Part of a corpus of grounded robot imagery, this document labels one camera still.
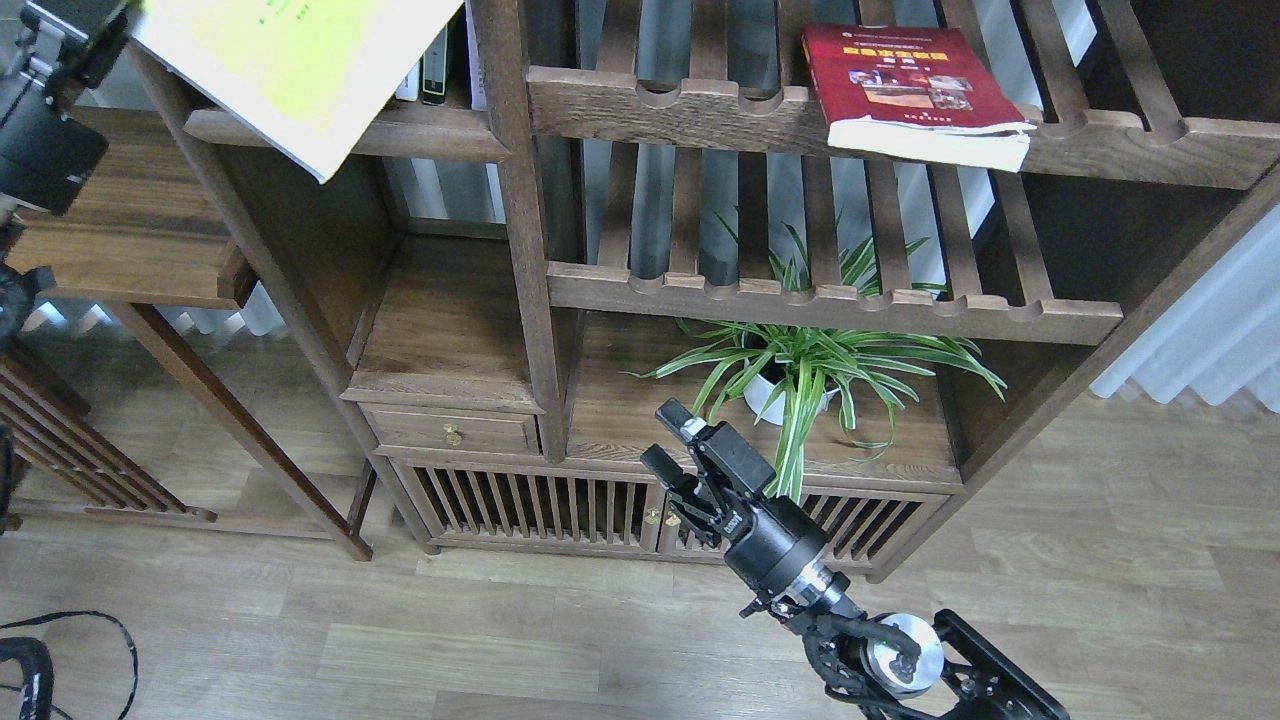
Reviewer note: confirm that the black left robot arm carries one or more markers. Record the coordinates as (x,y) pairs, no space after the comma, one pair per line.
(30,654)

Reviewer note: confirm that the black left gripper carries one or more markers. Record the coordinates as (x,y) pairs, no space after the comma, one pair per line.
(64,48)

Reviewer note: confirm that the spider plant green leaves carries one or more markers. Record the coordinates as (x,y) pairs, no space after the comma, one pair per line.
(805,363)

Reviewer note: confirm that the wooden side table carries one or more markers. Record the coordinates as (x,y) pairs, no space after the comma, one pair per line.
(144,235)

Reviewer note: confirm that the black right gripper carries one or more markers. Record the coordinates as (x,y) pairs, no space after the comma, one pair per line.
(772,544)

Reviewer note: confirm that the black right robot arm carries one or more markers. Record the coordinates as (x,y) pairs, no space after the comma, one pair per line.
(874,662)

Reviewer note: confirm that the red book on shelf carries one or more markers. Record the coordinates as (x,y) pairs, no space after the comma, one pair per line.
(914,93)

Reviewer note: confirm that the dark wooden bookshelf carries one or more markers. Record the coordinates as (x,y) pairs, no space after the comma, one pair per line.
(482,291)

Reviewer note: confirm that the pale upright book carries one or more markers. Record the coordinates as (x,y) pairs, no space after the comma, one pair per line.
(476,75)

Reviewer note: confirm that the yellow green book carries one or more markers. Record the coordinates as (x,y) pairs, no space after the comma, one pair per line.
(308,76)

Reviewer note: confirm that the white curtain right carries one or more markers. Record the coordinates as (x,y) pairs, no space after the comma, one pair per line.
(1219,338)

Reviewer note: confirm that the white plant pot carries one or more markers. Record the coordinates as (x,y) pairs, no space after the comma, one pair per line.
(768,392)

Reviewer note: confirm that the white upright book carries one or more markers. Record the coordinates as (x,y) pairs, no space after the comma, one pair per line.
(409,90)

